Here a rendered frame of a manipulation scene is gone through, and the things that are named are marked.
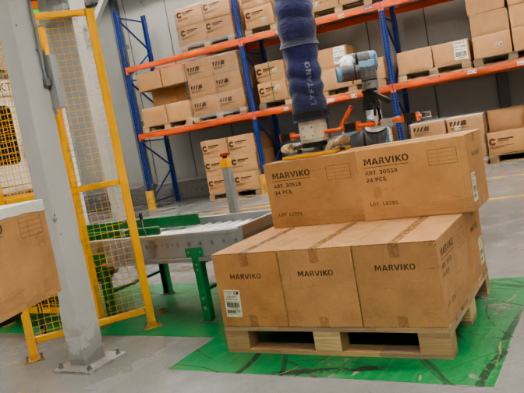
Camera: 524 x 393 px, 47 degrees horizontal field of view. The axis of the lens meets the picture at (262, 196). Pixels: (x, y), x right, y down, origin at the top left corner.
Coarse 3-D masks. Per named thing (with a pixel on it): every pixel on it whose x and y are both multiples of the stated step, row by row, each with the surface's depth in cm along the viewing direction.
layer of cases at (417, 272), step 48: (288, 240) 323; (336, 240) 299; (384, 240) 279; (432, 240) 262; (480, 240) 343; (240, 288) 316; (288, 288) 302; (336, 288) 289; (384, 288) 277; (432, 288) 266
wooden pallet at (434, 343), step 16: (480, 288) 344; (464, 304) 293; (464, 320) 304; (240, 336) 321; (256, 336) 325; (320, 336) 297; (336, 336) 293; (432, 336) 269; (448, 336) 266; (256, 352) 318; (272, 352) 313; (288, 352) 308; (304, 352) 304; (320, 352) 299; (336, 352) 295; (352, 352) 290; (368, 352) 286; (384, 352) 282; (400, 352) 279; (416, 352) 276; (432, 352) 271; (448, 352) 267
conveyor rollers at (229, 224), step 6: (210, 222) 453; (216, 222) 446; (228, 222) 440; (234, 222) 431; (240, 222) 423; (162, 228) 472; (168, 228) 465; (174, 228) 457; (180, 228) 450; (186, 228) 442; (192, 228) 445; (198, 228) 437; (204, 228) 429; (210, 228) 420; (216, 228) 413
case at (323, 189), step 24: (264, 168) 367; (288, 168) 359; (312, 168) 351; (336, 168) 344; (288, 192) 362; (312, 192) 354; (336, 192) 346; (360, 192) 339; (288, 216) 365; (312, 216) 357; (336, 216) 349; (360, 216) 342
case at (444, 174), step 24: (384, 144) 348; (408, 144) 320; (432, 144) 314; (456, 144) 308; (480, 144) 337; (360, 168) 336; (384, 168) 329; (408, 168) 322; (432, 168) 316; (456, 168) 310; (480, 168) 331; (384, 192) 331; (408, 192) 325; (432, 192) 318; (456, 192) 312; (480, 192) 325; (384, 216) 334; (408, 216) 327
